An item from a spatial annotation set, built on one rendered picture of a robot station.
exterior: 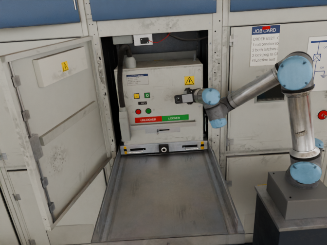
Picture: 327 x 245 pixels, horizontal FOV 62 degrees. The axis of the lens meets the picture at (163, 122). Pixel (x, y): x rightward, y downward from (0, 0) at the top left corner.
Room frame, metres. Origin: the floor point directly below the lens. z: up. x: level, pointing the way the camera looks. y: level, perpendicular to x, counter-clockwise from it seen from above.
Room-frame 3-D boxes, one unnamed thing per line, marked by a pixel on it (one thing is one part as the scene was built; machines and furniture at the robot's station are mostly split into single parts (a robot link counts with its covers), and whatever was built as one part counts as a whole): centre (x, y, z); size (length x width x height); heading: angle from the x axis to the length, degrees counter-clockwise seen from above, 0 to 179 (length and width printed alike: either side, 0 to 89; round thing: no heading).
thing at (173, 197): (1.16, 0.01, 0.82); 0.68 x 0.62 x 0.06; 179
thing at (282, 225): (1.08, -0.64, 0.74); 0.32 x 0.32 x 0.02; 1
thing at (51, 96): (1.22, 0.45, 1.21); 0.63 x 0.07 x 0.74; 164
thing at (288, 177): (1.11, -0.67, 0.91); 0.15 x 0.15 x 0.10
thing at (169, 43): (1.89, 0.01, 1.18); 0.78 x 0.69 x 0.79; 179
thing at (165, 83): (1.49, 0.01, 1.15); 0.48 x 0.01 x 0.48; 89
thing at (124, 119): (1.43, 0.22, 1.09); 0.08 x 0.05 x 0.17; 179
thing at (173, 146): (1.51, 0.01, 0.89); 0.54 x 0.05 x 0.06; 89
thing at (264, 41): (1.47, -0.56, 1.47); 0.15 x 0.01 x 0.21; 89
